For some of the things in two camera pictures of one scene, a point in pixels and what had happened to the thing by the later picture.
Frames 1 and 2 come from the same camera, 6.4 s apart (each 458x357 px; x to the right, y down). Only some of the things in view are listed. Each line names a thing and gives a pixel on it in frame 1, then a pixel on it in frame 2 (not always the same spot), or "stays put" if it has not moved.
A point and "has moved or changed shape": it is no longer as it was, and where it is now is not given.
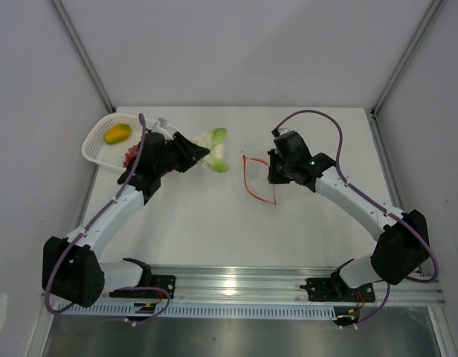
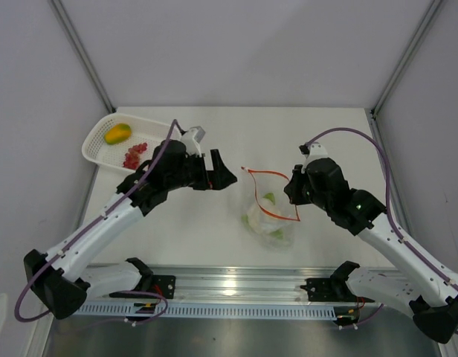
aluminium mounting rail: x=204 y=283 stays put
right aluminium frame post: x=427 y=19 stays put
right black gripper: x=273 y=178 → x=292 y=190
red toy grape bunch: x=131 y=153 stays put
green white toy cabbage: x=213 y=140 → x=265 y=217
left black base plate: x=166 y=281 stays put
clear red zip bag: x=256 y=173 has moved or changed shape
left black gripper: x=189 y=152 → x=215 y=179
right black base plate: x=334 y=289 stays put
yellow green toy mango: x=117 y=133 stays put
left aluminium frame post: x=63 y=16 stays put
